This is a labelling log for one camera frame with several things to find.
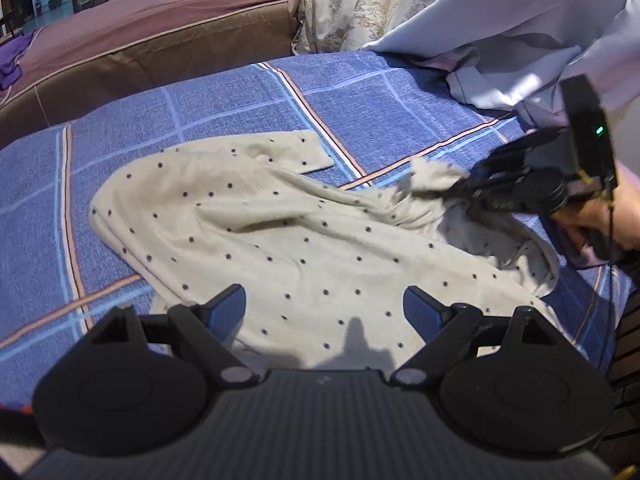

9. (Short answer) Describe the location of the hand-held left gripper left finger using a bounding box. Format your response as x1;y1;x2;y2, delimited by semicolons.
75;284;258;388

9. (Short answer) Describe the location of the purple blanket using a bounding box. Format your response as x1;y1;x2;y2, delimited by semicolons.
0;30;38;91

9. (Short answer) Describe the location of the lavender quilt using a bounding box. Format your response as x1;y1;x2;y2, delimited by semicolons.
362;0;640;126

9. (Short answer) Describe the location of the person's right forearm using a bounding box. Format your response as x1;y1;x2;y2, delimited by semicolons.
617;157;640;196

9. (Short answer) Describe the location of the blue plaid bedsheet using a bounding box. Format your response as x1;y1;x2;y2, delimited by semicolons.
0;50;631;411

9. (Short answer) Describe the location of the person's right hand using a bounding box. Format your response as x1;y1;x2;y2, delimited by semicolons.
550;194;640;252

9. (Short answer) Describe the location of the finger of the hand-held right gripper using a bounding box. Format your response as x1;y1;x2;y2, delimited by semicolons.
446;172;531;213
472;129;570;177

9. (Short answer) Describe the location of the cream polka dot garment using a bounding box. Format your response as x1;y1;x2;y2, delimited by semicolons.
89;130;571;376

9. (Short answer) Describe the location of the floral cream pillow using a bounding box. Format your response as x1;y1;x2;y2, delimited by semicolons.
290;0;481;56

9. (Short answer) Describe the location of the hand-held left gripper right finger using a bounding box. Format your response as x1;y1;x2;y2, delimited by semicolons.
390;286;581;388

